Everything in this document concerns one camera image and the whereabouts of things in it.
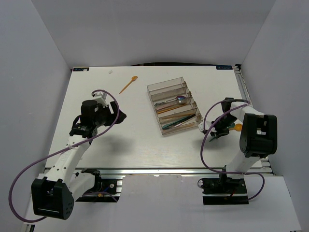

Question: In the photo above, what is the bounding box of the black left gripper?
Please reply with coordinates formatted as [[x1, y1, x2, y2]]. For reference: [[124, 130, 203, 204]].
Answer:
[[93, 101, 126, 128]]

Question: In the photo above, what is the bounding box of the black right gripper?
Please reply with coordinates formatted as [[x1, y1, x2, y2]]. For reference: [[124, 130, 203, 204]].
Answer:
[[208, 115, 237, 138]]

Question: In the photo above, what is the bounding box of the teal plastic knife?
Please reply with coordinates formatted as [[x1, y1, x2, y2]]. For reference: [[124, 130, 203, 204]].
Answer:
[[161, 118, 191, 129]]

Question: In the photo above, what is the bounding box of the black knife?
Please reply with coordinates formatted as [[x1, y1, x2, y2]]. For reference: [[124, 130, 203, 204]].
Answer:
[[173, 114, 196, 124]]

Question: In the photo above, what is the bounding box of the iridescent ornate spoon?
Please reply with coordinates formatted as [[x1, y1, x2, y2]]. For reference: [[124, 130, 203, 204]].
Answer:
[[155, 95, 186, 106]]

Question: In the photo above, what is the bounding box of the silver spoon pink handle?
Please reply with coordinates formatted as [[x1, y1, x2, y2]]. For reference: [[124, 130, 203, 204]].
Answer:
[[155, 99, 188, 111]]

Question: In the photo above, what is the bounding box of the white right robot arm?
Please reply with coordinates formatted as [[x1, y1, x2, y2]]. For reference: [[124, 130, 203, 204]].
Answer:
[[203, 98, 278, 193]]

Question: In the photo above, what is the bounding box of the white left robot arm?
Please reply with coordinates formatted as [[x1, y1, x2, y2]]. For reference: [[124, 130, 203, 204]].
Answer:
[[31, 100, 126, 220]]

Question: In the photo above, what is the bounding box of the orange plastic spoon right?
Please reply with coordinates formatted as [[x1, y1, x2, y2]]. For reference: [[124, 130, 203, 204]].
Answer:
[[228, 123, 242, 131]]

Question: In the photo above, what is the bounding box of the orange plastic spoon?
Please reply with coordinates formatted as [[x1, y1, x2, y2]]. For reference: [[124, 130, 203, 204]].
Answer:
[[228, 123, 242, 131], [119, 76, 138, 94]]

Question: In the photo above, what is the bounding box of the orange plastic spoon far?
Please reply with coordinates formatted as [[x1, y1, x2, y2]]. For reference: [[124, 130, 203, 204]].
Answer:
[[119, 76, 138, 94]]

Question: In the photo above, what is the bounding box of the clear tiered utensil organizer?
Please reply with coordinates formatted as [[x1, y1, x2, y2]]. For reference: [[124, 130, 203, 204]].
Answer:
[[147, 77, 203, 135]]

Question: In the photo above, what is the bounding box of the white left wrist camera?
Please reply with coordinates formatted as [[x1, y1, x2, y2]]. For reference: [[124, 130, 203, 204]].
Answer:
[[92, 91, 107, 107]]

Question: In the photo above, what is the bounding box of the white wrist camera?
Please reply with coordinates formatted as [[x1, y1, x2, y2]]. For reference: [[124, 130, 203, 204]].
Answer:
[[198, 122, 208, 133], [92, 91, 107, 107]]

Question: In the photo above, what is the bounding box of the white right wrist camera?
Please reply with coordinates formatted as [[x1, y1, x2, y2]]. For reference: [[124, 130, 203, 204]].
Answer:
[[198, 122, 208, 133]]

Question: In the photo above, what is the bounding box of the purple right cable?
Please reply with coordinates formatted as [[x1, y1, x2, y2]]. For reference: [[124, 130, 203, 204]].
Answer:
[[197, 100, 266, 201]]

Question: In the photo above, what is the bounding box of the aluminium table rail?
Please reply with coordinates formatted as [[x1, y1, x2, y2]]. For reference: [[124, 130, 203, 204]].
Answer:
[[227, 65, 277, 175]]

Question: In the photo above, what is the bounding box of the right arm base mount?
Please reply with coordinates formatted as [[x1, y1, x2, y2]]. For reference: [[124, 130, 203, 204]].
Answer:
[[197, 174, 249, 205]]

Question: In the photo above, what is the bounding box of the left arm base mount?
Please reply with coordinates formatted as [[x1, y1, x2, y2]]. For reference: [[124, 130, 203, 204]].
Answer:
[[74, 169, 122, 203]]

